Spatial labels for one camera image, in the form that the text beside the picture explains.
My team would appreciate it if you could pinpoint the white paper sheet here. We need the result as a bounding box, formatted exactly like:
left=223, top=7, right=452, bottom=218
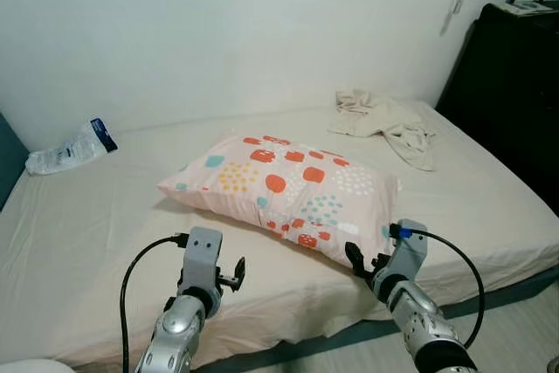
left=493, top=0, right=556, bottom=17

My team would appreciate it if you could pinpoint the black cabinet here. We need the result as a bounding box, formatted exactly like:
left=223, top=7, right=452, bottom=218
left=435, top=2, right=559, bottom=214

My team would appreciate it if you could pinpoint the white round object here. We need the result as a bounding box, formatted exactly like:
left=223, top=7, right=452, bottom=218
left=0, top=358, right=76, bottom=373

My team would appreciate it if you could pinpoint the crumpled beige cloth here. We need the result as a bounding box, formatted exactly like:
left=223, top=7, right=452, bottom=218
left=328, top=89, right=438, bottom=172

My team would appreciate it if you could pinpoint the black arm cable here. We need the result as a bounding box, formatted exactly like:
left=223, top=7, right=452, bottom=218
left=390, top=224, right=487, bottom=349
left=119, top=232, right=190, bottom=373

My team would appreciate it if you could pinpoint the clear plastic bag blue label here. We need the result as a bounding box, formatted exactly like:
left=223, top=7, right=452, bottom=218
left=24, top=118, right=119, bottom=176

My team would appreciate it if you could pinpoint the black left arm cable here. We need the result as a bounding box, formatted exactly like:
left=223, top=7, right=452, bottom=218
left=119, top=232, right=190, bottom=373

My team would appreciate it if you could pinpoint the pink patterned pillow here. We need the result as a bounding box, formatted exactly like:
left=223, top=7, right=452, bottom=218
left=157, top=131, right=402, bottom=271

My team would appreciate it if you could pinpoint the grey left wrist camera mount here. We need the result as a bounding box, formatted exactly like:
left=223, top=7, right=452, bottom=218
left=178, top=226, right=224, bottom=292

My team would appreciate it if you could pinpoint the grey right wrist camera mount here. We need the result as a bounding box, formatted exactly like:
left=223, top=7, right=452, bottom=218
left=384, top=218, right=430, bottom=283

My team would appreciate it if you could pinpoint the bed with white sheet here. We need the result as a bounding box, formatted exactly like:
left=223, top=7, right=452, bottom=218
left=0, top=100, right=559, bottom=370

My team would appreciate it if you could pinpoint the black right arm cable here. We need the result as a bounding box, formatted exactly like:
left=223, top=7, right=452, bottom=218
left=390, top=224, right=487, bottom=349

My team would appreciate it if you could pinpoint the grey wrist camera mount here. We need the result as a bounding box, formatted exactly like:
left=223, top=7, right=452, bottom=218
left=384, top=218, right=430, bottom=283
left=178, top=226, right=224, bottom=292

